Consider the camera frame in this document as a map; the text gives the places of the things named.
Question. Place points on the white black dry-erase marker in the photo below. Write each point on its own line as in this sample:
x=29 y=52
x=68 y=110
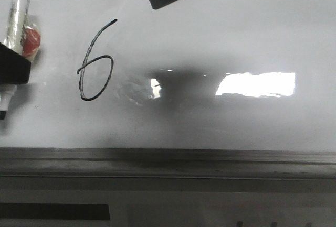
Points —
x=21 y=38

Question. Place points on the white whiteboard with metal frame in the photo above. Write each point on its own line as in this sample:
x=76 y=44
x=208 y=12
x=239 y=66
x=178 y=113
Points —
x=197 y=88

